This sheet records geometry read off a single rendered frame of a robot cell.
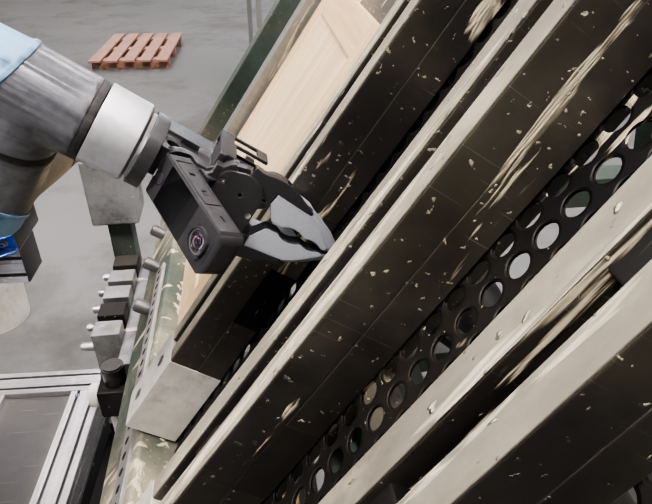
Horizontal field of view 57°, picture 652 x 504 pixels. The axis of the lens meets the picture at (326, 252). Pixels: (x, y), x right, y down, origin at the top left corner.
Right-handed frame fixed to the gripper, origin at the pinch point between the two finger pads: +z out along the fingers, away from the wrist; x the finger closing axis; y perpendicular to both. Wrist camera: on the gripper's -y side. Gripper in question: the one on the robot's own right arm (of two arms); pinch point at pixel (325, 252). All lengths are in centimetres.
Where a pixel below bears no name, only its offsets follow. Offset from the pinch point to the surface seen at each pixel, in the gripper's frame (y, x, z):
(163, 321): 29.8, 38.0, -2.0
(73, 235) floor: 222, 155, -13
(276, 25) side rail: 98, -2, 0
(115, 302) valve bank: 56, 58, -6
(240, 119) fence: 74, 15, 0
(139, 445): 4.2, 38.1, -2.5
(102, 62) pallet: 531, 173, -50
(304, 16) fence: 74, -10, 0
